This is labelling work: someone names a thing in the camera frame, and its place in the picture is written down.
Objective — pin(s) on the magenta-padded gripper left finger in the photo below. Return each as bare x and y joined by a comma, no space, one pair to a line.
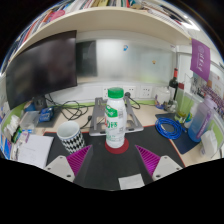
77,160

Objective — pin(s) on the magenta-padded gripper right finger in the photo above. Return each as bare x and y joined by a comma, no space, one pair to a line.
149,160

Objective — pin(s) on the white drink bottle green cap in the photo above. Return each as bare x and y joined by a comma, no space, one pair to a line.
115,126

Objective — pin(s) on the purple translucent water bottle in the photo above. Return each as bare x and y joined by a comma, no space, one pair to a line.
200,125

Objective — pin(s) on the black white diamond pattern cup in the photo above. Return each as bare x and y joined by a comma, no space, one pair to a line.
71,138

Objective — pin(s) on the flat round red coaster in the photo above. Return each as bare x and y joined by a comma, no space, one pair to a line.
125,148

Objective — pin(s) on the black desk mat red edge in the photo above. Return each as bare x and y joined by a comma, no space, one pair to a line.
106,166

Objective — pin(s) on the dark blue mouse pad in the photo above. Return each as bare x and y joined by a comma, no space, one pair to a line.
186,145

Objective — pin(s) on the grey metal laptop stand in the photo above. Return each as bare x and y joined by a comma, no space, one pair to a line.
98,123

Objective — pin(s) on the white paper sheets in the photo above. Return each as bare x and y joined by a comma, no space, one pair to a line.
35,151

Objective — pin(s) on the blue electronic device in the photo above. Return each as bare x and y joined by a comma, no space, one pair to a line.
46,115

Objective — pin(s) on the green translucent glass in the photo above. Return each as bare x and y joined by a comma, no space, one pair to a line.
184,111

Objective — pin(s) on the clear plastic box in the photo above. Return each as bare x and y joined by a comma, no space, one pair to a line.
29,120

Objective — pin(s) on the white tissue pack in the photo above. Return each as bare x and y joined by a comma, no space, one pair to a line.
209,143

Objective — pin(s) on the white round jar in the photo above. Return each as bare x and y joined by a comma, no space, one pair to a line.
162,96

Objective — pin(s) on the white tissue stack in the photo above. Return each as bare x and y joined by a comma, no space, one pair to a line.
15,125

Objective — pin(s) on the dark wine bottle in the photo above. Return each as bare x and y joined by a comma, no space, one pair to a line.
173,86

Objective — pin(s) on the black computer monitor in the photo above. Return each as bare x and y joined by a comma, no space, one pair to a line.
43,70

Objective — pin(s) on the purple hanging banner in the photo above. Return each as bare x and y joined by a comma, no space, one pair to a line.
200,60

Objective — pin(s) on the ceiling light panels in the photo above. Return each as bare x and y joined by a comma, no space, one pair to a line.
190,26

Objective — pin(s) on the white wall power outlet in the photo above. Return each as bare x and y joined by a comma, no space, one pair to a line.
105,92
130,91
146,91

